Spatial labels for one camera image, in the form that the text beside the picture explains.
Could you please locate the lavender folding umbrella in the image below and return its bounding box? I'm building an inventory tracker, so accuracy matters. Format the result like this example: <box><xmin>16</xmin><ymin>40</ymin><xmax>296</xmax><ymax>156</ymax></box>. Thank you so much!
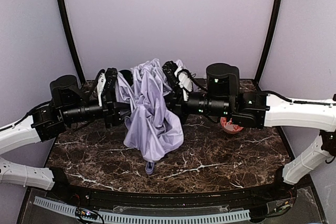
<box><xmin>115</xmin><ymin>58</ymin><xmax>184</xmax><ymax>175</ymax></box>

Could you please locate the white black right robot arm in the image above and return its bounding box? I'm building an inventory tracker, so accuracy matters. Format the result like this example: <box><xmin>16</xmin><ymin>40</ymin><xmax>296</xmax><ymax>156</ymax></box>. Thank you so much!
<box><xmin>162</xmin><ymin>61</ymin><xmax>335</xmax><ymax>186</ymax></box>

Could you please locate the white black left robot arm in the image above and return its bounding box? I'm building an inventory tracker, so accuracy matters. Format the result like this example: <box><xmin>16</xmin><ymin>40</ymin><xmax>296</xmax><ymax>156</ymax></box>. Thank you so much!
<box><xmin>1</xmin><ymin>68</ymin><xmax>129</xmax><ymax>190</ymax></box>

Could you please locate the black cup holder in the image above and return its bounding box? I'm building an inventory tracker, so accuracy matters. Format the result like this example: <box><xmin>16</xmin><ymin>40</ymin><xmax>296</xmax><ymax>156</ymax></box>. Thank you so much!
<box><xmin>118</xmin><ymin>69</ymin><xmax>133</xmax><ymax>88</ymax></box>

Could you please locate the red patterned ceramic bowl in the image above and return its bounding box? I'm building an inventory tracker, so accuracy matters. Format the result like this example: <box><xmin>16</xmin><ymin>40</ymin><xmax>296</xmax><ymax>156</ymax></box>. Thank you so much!
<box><xmin>220</xmin><ymin>117</ymin><xmax>244</xmax><ymax>134</ymax></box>

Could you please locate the small circuit board with wires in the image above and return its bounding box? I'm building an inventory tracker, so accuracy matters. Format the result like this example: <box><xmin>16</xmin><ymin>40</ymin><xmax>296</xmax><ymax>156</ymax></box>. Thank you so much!
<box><xmin>75</xmin><ymin>207</ymin><xmax>105</xmax><ymax>224</ymax></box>

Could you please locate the grey slotted cable duct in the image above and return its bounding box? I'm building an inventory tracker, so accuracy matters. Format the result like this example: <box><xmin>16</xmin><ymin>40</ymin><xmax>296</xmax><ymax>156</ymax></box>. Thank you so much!
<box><xmin>33</xmin><ymin>196</ymin><xmax>251</xmax><ymax>223</ymax></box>

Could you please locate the black front table rail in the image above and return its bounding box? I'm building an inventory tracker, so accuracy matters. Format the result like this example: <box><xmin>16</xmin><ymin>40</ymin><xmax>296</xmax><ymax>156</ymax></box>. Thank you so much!
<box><xmin>49</xmin><ymin>167</ymin><xmax>297</xmax><ymax>209</ymax></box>

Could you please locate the black left corner post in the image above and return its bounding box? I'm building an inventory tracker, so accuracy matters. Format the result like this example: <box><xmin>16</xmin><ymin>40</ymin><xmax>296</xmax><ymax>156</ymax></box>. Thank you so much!
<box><xmin>57</xmin><ymin>0</ymin><xmax>86</xmax><ymax>84</ymax></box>

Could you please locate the black corner post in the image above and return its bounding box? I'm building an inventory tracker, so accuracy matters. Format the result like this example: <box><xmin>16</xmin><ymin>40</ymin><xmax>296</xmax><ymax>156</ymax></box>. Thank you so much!
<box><xmin>57</xmin><ymin>0</ymin><xmax>86</xmax><ymax>84</ymax></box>
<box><xmin>254</xmin><ymin>0</ymin><xmax>281</xmax><ymax>86</ymax></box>

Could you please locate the black right corner post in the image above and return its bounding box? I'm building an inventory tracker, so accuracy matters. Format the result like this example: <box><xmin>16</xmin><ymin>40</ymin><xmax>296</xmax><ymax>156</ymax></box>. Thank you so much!
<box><xmin>254</xmin><ymin>0</ymin><xmax>281</xmax><ymax>86</ymax></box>

